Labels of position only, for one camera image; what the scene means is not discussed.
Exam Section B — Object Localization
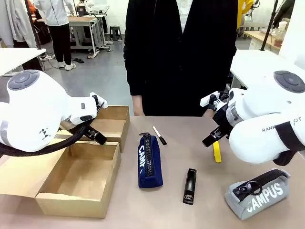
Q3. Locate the wooden background table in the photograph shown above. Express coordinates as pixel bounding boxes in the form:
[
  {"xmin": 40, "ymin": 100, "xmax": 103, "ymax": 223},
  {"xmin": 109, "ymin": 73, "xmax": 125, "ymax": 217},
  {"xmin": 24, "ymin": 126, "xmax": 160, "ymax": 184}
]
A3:
[{"xmin": 244, "ymin": 30, "xmax": 282, "ymax": 52}]

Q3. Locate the person's right hand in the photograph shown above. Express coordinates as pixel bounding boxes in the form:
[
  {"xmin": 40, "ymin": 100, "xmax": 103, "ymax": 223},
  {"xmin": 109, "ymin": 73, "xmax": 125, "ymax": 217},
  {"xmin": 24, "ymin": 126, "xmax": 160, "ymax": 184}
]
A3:
[{"xmin": 132, "ymin": 94, "xmax": 144, "ymax": 117}]

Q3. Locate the black right arm cable sleeve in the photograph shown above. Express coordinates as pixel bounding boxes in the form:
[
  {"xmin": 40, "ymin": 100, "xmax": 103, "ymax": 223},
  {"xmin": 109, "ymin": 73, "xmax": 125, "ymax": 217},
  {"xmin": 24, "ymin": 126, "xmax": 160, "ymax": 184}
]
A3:
[{"xmin": 272, "ymin": 121, "xmax": 305, "ymax": 167}]

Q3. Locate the person's left forearm black sleeve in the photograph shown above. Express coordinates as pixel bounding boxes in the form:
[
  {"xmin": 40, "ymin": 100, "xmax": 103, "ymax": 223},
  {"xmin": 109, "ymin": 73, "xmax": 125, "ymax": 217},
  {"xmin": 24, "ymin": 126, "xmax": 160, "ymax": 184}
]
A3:
[{"xmin": 215, "ymin": 45, "xmax": 238, "ymax": 95}]

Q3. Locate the small open cardboard box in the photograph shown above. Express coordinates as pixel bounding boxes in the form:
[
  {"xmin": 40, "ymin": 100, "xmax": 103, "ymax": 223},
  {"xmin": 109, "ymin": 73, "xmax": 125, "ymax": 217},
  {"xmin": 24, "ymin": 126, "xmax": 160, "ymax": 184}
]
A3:
[{"xmin": 56, "ymin": 105, "xmax": 131, "ymax": 154}]

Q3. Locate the dark plastic stool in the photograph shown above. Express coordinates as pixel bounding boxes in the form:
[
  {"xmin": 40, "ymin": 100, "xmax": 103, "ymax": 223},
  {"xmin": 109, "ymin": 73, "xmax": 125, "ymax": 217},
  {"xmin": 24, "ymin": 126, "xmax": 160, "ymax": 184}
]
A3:
[{"xmin": 109, "ymin": 25, "xmax": 122, "ymax": 42}]

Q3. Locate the yellow garment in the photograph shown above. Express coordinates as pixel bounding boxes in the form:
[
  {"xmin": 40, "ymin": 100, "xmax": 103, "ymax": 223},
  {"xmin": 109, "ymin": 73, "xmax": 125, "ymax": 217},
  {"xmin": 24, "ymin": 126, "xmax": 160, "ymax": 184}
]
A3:
[{"xmin": 237, "ymin": 0, "xmax": 255, "ymax": 30}]

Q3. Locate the clear bottle with orange liquid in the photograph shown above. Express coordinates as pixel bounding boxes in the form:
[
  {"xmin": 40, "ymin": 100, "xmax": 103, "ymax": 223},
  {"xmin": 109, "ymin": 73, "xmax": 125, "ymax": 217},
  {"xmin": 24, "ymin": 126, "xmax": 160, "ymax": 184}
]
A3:
[{"xmin": 273, "ymin": 21, "xmax": 287, "ymax": 48}]

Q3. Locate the background workbench with equipment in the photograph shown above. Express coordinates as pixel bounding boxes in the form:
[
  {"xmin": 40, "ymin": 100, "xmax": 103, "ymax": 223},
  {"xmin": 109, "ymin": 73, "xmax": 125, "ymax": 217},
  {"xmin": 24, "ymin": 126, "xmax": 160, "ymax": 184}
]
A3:
[{"xmin": 68, "ymin": 0, "xmax": 111, "ymax": 59}]

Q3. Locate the bystander in white jacket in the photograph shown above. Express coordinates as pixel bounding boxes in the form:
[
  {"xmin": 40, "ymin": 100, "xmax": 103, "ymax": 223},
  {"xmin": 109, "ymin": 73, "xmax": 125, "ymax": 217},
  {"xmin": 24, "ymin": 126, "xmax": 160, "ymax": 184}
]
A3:
[{"xmin": 33, "ymin": 0, "xmax": 77, "ymax": 71}]

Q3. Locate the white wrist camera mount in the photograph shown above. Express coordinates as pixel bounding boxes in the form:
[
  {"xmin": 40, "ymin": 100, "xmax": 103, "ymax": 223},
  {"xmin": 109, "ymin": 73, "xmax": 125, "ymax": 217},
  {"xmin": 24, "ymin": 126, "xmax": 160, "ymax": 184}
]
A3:
[
  {"xmin": 199, "ymin": 91, "xmax": 220, "ymax": 107},
  {"xmin": 89, "ymin": 92, "xmax": 108, "ymax": 110}
]

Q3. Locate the white side table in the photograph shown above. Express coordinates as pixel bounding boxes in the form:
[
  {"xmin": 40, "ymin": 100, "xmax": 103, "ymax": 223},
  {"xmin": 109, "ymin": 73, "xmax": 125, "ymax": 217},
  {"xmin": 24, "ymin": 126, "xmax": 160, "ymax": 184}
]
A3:
[{"xmin": 0, "ymin": 47, "xmax": 47, "ymax": 77}]

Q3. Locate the yellow utility knife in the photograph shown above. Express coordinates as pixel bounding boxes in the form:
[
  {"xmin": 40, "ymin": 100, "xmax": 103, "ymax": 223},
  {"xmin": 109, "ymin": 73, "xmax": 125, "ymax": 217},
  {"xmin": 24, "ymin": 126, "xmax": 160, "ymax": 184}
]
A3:
[{"xmin": 213, "ymin": 141, "xmax": 222, "ymax": 163}]

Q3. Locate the person in black cardigan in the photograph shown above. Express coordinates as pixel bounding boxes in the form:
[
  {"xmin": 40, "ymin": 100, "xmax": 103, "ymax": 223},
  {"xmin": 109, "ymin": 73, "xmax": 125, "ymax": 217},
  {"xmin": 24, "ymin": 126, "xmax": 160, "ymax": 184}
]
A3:
[{"xmin": 123, "ymin": 0, "xmax": 239, "ymax": 117}]

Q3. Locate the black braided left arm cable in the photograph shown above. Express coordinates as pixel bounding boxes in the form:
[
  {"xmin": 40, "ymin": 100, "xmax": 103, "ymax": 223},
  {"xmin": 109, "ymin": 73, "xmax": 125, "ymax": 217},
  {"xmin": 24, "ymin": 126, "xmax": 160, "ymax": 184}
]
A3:
[{"xmin": 0, "ymin": 116, "xmax": 96, "ymax": 157}]

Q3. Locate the black stand pole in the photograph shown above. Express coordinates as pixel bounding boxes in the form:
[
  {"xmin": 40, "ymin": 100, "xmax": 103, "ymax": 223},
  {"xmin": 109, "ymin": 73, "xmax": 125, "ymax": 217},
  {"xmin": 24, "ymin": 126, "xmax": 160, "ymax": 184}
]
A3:
[{"xmin": 24, "ymin": 0, "xmax": 46, "ymax": 73}]

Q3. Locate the white marker with black cap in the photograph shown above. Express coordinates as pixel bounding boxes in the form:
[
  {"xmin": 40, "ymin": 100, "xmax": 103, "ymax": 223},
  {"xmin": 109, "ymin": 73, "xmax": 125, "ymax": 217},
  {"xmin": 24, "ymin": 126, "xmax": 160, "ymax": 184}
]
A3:
[{"xmin": 152, "ymin": 125, "xmax": 168, "ymax": 146}]

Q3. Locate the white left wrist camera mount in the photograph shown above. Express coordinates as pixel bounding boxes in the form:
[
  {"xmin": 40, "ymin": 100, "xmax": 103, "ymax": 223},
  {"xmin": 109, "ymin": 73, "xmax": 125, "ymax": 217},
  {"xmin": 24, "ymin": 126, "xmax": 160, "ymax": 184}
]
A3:
[{"xmin": 89, "ymin": 92, "xmax": 108, "ymax": 110}]

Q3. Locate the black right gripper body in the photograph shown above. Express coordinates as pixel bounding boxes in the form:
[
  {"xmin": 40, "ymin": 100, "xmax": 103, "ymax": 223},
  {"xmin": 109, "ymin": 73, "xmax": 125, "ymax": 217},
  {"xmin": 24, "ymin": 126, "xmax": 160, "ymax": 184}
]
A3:
[{"xmin": 213, "ymin": 104, "xmax": 234, "ymax": 139}]

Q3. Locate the black stapler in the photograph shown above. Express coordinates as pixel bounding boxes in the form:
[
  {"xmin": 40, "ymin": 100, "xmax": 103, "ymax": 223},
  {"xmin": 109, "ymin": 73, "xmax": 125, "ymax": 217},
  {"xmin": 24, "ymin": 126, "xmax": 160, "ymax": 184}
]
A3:
[{"xmin": 183, "ymin": 168, "xmax": 197, "ymax": 205}]

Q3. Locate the large open cardboard box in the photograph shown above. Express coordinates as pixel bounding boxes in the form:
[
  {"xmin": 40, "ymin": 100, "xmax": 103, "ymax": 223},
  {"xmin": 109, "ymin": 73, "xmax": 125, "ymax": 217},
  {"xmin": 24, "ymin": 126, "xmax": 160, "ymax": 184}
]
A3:
[{"xmin": 0, "ymin": 137, "xmax": 122, "ymax": 219}]

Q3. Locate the gray campus pencil case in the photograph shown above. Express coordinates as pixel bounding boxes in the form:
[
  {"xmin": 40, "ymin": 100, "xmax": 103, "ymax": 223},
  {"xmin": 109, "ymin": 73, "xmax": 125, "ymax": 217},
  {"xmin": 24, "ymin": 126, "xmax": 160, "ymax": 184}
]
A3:
[{"xmin": 224, "ymin": 168, "xmax": 291, "ymax": 221}]

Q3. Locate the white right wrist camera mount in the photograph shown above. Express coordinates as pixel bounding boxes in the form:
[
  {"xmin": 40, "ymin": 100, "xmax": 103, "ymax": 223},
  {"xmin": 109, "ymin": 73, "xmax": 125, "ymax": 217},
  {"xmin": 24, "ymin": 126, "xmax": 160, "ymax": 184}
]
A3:
[{"xmin": 199, "ymin": 91, "xmax": 220, "ymax": 107}]

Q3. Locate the blue campus pencil case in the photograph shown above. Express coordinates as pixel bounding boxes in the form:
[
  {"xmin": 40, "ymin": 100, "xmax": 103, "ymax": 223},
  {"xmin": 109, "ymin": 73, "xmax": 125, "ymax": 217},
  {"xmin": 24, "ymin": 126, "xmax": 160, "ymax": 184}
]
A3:
[{"xmin": 137, "ymin": 132, "xmax": 164, "ymax": 189}]

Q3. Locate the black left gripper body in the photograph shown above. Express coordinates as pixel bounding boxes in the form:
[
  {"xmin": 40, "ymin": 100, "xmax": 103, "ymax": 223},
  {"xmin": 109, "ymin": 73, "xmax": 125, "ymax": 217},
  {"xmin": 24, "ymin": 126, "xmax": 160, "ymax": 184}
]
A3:
[{"xmin": 83, "ymin": 125, "xmax": 97, "ymax": 138}]

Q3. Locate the black tripod pole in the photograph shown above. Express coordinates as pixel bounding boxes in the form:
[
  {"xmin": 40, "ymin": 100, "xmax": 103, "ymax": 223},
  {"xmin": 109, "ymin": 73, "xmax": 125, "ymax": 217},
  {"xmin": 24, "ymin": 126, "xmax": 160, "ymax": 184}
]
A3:
[{"xmin": 260, "ymin": 0, "xmax": 280, "ymax": 52}]

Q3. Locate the person's right forearm black sleeve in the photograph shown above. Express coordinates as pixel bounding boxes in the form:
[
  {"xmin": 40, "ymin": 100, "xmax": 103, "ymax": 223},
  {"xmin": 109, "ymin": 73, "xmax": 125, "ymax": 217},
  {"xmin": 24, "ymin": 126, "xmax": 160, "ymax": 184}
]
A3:
[{"xmin": 123, "ymin": 42, "xmax": 145, "ymax": 96}]

